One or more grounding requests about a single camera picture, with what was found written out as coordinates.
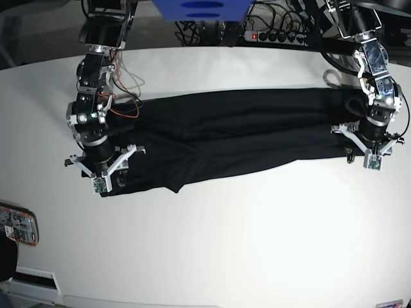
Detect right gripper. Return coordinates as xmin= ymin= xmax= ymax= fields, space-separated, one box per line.
xmin=64 ymin=136 xmax=146 ymax=194

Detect small card at edge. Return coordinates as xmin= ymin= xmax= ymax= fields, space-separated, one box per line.
xmin=375 ymin=299 xmax=403 ymax=308

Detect black power adapter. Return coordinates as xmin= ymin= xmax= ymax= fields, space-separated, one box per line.
xmin=220 ymin=21 xmax=243 ymax=47

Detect blue plastic crate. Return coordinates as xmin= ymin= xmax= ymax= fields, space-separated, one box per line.
xmin=153 ymin=0 xmax=252 ymax=21

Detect orange clear parts box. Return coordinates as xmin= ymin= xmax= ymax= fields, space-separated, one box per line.
xmin=1 ymin=202 xmax=39 ymax=246

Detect black chair back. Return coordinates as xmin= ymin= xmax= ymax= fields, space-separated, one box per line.
xmin=0 ymin=235 xmax=19 ymax=282

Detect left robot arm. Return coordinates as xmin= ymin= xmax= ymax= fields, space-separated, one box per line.
xmin=315 ymin=1 xmax=410 ymax=170

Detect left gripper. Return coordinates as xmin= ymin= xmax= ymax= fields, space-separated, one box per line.
xmin=331 ymin=117 xmax=405 ymax=168

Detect black T-shirt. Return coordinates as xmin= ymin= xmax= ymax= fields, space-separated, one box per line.
xmin=103 ymin=88 xmax=367 ymax=196

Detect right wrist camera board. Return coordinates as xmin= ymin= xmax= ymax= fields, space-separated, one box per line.
xmin=91 ymin=178 xmax=107 ymax=194

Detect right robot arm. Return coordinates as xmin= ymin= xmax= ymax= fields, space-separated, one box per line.
xmin=65 ymin=1 xmax=146 ymax=194

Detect white power strip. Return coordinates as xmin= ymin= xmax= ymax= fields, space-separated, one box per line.
xmin=243 ymin=30 xmax=308 ymax=47

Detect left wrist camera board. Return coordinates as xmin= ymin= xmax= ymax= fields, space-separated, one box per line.
xmin=366 ymin=155 xmax=382 ymax=171

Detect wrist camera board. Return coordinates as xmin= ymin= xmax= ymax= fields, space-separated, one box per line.
xmin=366 ymin=155 xmax=382 ymax=171
xmin=91 ymin=178 xmax=107 ymax=194

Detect tangled black cables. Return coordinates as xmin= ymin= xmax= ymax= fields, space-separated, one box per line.
xmin=175 ymin=19 xmax=222 ymax=47

